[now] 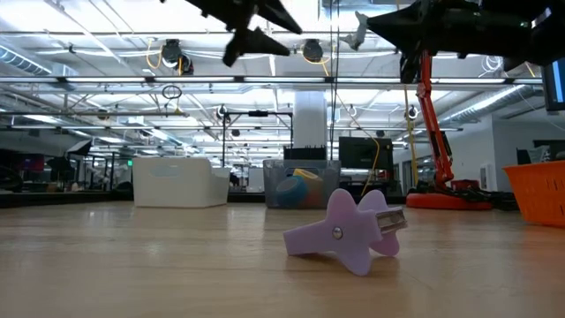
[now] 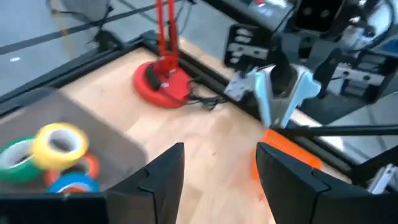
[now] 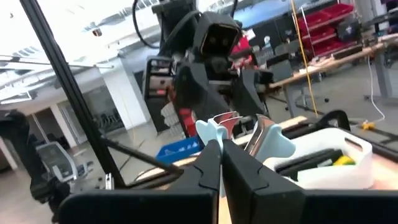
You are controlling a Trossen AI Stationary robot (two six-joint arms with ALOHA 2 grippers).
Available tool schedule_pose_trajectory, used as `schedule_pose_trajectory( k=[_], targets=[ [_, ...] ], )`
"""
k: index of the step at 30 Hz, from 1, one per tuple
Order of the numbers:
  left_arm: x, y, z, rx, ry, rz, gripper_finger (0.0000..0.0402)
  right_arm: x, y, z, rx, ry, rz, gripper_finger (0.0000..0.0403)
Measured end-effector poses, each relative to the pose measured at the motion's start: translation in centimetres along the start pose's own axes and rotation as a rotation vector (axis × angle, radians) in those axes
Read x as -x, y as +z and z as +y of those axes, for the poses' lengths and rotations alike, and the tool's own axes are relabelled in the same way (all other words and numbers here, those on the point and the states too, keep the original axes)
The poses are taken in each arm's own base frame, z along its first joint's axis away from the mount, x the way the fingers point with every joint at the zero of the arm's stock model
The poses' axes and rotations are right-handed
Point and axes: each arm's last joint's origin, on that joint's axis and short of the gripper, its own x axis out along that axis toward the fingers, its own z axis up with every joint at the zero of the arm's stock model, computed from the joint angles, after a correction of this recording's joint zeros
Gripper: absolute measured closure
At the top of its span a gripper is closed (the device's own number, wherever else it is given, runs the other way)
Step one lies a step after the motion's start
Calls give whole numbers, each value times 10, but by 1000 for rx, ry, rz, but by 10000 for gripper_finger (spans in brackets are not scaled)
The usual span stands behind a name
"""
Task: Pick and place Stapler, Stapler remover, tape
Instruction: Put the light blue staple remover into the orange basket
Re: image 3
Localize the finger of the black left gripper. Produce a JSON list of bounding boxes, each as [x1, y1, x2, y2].
[[233, 68, 268, 116], [174, 62, 229, 121]]

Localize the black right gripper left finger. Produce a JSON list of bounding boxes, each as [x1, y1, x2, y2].
[[58, 139, 222, 224]]

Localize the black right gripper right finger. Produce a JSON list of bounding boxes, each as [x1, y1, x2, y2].
[[222, 139, 398, 224]]

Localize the black stapler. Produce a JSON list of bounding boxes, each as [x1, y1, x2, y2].
[[274, 148, 345, 182]]

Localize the silver binder clip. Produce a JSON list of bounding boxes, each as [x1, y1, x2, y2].
[[195, 111, 297, 198]]

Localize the blue storage crate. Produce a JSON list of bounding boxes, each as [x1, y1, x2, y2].
[[155, 135, 205, 165]]

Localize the white plastic bin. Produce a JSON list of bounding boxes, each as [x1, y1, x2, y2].
[[263, 127, 374, 191]]

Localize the wooden workbench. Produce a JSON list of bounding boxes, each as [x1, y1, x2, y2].
[[269, 32, 398, 119]]

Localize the shelf with red bins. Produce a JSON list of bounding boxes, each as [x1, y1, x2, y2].
[[295, 2, 363, 60]]

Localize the grey office chair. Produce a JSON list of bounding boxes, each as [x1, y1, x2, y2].
[[35, 141, 79, 184]]

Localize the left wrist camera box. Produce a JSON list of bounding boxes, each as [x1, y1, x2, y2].
[[192, 12, 243, 58]]

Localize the thin yellow hanging cord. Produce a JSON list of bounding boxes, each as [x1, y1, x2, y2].
[[290, 0, 319, 118]]

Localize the white floor cable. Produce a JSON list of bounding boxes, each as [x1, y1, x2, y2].
[[366, 54, 387, 123]]

